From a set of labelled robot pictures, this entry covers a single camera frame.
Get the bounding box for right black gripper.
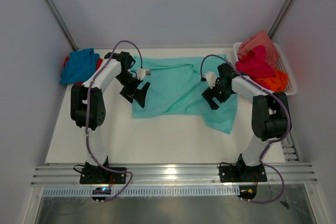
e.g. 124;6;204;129
202;78;234;110

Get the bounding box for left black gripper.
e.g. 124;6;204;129
115;71;150;108

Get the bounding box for teal t shirt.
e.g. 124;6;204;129
132;55;238;134

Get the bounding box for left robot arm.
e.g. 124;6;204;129
70;51;151;184

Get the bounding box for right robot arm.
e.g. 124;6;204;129
201;63;291;182

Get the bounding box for magenta t shirt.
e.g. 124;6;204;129
235;45;277;91

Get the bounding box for blue folded t shirt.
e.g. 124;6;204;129
59;48;100;84

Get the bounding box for orange t shirt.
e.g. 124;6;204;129
253;69;289;92

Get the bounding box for salmon pink t shirt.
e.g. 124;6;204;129
237;30;280;68

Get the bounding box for white plastic basket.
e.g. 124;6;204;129
233;41;297;96

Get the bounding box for red folded t shirt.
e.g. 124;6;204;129
63;56;103;85

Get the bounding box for left black controller board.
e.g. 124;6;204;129
91;187;111;201

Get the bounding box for black controller board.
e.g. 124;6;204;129
238;186;257;200
91;187;111;201

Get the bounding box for right black controller board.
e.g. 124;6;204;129
238;186;257;200

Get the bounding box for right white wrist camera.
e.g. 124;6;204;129
201;71;217;89

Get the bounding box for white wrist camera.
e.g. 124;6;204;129
136;68;151;80
201;71;217;89

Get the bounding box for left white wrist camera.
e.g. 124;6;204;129
136;68;151;80

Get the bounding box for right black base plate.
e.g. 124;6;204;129
218;162;268;183

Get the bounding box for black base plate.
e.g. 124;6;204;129
79;166;126;185
218;162;268;183

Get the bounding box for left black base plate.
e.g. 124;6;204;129
79;166;126;185

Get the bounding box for white slotted cable duct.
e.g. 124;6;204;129
42;185;239;197

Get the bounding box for aluminium front rail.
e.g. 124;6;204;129
31;163;318;187

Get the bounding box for left corner frame post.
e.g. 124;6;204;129
44;0;79;51

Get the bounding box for corner frame post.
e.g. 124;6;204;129
44;0;79;51
268;0;295;39

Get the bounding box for right corner frame post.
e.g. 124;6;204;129
268;0;295;39

